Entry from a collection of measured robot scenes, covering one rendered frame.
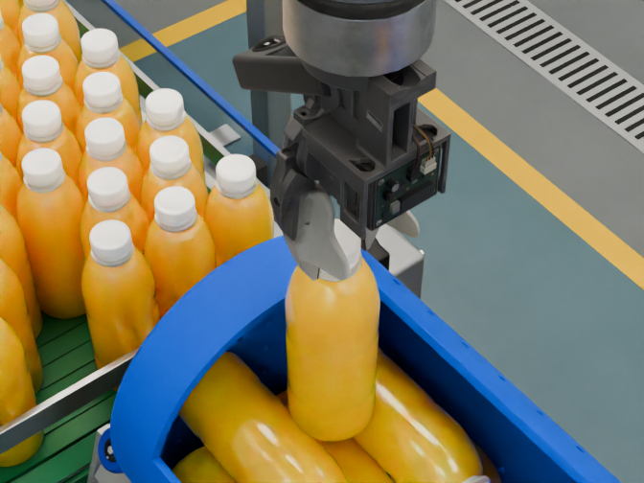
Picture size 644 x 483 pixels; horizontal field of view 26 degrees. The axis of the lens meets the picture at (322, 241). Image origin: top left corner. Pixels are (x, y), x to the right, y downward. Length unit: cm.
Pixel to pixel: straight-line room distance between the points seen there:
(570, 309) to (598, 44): 82
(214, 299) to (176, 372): 6
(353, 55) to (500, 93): 237
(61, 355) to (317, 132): 69
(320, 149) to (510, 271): 193
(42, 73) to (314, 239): 63
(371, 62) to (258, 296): 34
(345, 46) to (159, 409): 41
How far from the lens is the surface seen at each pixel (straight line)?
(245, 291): 110
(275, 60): 90
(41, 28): 157
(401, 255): 163
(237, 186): 137
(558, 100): 316
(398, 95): 81
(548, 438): 105
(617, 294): 278
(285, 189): 90
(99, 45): 153
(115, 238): 132
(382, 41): 79
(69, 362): 150
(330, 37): 79
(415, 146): 86
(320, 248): 94
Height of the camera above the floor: 206
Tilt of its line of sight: 47 degrees down
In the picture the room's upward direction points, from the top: straight up
